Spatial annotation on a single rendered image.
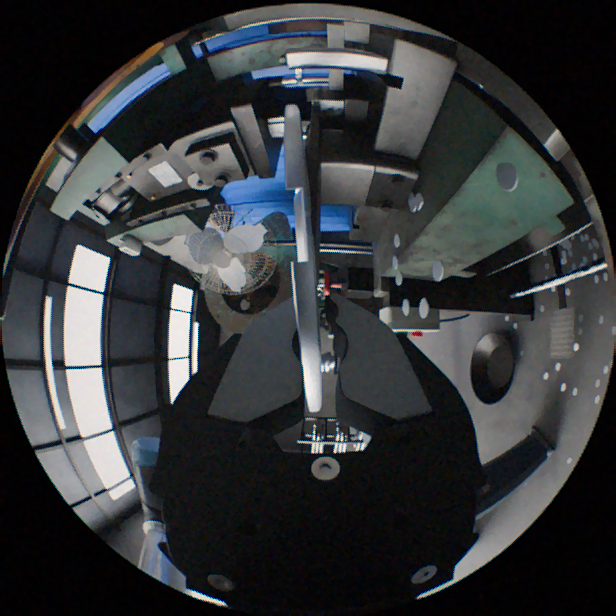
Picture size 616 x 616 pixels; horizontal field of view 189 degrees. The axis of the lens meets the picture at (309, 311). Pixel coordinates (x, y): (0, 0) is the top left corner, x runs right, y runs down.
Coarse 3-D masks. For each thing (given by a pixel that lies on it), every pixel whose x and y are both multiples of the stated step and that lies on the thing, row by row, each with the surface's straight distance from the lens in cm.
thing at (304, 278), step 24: (288, 120) 11; (288, 144) 9; (288, 168) 8; (312, 240) 7; (312, 264) 7; (312, 288) 7; (312, 312) 7; (312, 336) 8; (312, 360) 9; (312, 384) 10; (312, 408) 13
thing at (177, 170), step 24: (192, 120) 43; (216, 120) 36; (192, 144) 38; (216, 144) 34; (240, 144) 37; (144, 168) 47; (168, 168) 45; (192, 168) 43; (216, 168) 37; (240, 168) 37; (144, 192) 54; (168, 192) 52
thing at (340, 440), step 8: (304, 416) 265; (304, 424) 255; (336, 424) 258; (344, 424) 258; (320, 432) 255; (336, 432) 254; (344, 432) 248; (360, 432) 249; (304, 440) 236; (312, 440) 237; (320, 440) 237; (328, 440) 238; (336, 440) 247; (344, 440) 249; (352, 440) 240; (360, 440) 242; (312, 448) 258; (320, 448) 250; (336, 448) 258; (344, 448) 251; (360, 448) 262
